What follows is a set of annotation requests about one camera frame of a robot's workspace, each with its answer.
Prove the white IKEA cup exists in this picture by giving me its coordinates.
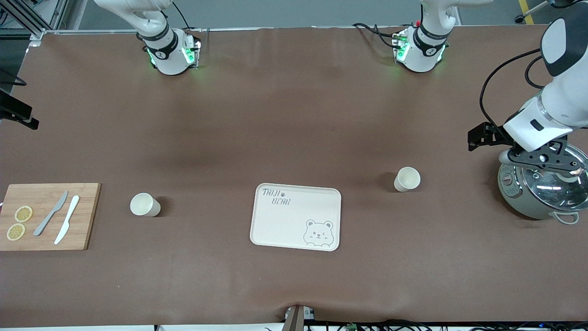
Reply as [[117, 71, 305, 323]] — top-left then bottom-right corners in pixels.
[[394, 166, 421, 193], [130, 193, 161, 217]]

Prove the glass pot lid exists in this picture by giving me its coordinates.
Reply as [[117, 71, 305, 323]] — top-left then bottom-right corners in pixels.
[[519, 145, 588, 212]]

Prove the grey-green cooking pot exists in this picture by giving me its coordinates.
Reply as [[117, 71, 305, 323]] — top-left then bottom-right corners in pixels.
[[498, 145, 588, 225]]

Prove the grey plastic knife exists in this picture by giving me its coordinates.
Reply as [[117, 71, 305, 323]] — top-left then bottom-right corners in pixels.
[[33, 191, 69, 237]]

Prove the white plastic knife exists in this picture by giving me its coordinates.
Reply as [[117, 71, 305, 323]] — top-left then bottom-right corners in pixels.
[[54, 195, 80, 245]]

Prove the wooden cutting board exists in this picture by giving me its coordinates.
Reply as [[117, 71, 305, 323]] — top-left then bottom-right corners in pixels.
[[0, 183, 102, 251]]

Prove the brown table cover mat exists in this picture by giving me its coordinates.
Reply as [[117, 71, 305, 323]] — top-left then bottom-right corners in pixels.
[[0, 25, 588, 328]]

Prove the cream bear print tray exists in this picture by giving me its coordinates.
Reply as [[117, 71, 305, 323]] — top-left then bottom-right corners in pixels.
[[250, 183, 342, 252]]

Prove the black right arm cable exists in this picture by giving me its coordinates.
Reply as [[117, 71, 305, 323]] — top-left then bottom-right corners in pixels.
[[0, 69, 27, 86]]

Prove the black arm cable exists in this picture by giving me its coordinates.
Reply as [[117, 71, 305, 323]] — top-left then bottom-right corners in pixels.
[[479, 48, 552, 127], [0, 69, 27, 86]]

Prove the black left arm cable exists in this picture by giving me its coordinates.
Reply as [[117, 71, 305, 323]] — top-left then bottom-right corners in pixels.
[[479, 48, 552, 127]]

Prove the aluminium frame post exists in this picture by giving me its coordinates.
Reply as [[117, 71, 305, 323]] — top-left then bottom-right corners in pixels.
[[0, 0, 47, 43]]

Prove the black base cable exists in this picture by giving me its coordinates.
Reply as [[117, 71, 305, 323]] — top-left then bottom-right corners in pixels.
[[171, 0, 192, 31], [352, 23, 396, 49]]

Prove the metal table edge bracket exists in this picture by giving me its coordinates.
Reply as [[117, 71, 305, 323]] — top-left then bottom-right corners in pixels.
[[283, 305, 317, 331]]

